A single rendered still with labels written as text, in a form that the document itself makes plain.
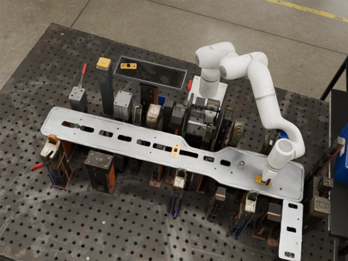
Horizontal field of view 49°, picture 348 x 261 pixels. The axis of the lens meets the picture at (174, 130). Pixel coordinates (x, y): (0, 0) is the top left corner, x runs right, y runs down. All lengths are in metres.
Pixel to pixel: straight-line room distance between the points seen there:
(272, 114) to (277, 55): 2.37
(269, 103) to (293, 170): 0.51
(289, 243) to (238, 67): 0.84
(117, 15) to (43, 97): 1.81
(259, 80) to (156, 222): 0.95
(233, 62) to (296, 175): 0.67
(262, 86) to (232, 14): 2.71
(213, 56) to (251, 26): 2.20
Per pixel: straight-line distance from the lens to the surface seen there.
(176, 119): 2.00
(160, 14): 4.19
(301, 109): 2.70
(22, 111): 2.56
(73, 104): 2.13
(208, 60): 2.09
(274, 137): 1.98
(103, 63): 2.10
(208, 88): 2.36
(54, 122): 2.09
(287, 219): 1.93
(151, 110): 2.00
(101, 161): 1.90
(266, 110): 1.67
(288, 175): 2.03
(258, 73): 1.67
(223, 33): 4.08
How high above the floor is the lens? 2.69
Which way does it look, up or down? 57 degrees down
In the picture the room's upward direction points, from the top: 8 degrees clockwise
